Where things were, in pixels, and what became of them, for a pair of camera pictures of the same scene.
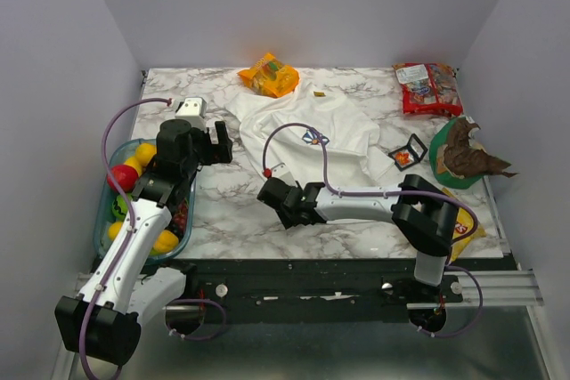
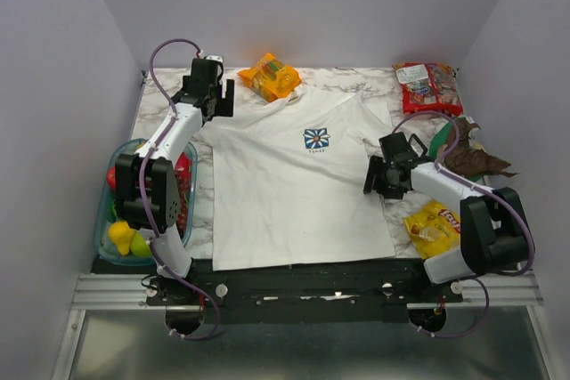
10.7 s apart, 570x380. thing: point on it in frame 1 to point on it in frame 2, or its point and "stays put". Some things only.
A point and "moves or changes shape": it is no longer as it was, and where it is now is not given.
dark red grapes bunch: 180,218 stays put
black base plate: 319,291 stays put
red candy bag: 429,88 stays put
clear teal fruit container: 126,161 stays put
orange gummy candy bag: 271,76 stays put
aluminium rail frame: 470,288 stays put
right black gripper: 286,221 to 376,165
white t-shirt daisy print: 349,129 moves or changes shape
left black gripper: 216,153 to 224,105
